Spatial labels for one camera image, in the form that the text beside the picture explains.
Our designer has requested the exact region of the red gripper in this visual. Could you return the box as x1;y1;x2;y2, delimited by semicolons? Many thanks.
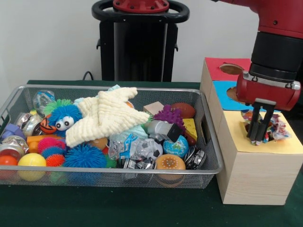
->
236;70;302;144

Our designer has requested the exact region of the multicoloured knotted cloth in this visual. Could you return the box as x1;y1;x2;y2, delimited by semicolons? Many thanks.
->
241;109;291;146

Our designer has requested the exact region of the light blue muslin cloth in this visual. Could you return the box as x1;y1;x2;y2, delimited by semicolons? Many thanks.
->
72;84;149;140

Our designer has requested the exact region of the cream muslin cloth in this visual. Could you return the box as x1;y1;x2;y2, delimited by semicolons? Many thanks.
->
65;87;151;148

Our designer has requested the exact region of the wooden box with three holes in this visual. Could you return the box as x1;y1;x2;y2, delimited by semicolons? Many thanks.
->
200;57;303;205

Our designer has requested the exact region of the shallow metal mesh bin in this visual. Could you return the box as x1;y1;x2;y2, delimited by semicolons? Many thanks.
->
0;84;224;189

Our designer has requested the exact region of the yellow cheese toy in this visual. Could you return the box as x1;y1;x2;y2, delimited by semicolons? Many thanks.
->
182;117;198;142

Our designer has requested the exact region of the brown toy football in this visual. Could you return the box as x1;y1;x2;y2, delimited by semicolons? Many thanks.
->
170;102;196;119

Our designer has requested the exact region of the blue globe ball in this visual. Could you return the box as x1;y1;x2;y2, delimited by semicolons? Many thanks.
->
163;134;189;158

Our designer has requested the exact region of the purple spiky ball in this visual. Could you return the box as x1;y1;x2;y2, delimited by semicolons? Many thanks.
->
153;105;187;131

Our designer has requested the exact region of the toy burger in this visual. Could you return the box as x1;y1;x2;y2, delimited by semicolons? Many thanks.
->
155;153;187;187

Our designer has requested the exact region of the dark green table cloth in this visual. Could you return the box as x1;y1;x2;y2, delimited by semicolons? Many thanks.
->
0;79;303;227

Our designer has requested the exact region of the large blue spiky ball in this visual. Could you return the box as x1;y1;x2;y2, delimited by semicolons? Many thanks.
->
63;143;107;168

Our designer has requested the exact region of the yellow smooth ball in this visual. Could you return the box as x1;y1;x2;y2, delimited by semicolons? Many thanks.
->
18;153;47;182

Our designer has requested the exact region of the orange smooth ball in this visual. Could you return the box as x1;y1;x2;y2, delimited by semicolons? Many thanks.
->
0;156;19;179

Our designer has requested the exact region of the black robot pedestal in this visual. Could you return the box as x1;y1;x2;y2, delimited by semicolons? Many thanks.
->
91;0;190;82

